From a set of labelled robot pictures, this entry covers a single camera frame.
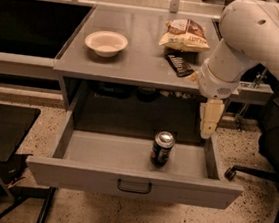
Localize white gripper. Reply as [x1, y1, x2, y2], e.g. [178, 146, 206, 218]
[198, 59, 241, 139]

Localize blue pepsi can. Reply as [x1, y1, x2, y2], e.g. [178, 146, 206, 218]
[150, 131, 175, 166]

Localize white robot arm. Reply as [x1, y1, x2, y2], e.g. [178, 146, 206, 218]
[198, 0, 279, 139]

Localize grey cabinet counter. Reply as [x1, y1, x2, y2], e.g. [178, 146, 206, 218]
[48, 0, 249, 131]

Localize grey open top drawer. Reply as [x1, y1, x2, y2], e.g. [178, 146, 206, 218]
[23, 75, 254, 213]

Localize dark chocolate bar wrapper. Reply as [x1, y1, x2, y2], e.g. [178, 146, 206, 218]
[166, 54, 194, 77]

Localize yellow chip bag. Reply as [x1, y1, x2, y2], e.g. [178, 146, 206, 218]
[158, 19, 210, 53]

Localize white paper bowl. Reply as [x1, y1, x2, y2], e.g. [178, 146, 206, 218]
[85, 31, 128, 58]

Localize black drawer handle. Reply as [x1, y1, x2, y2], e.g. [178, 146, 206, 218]
[117, 179, 152, 195]

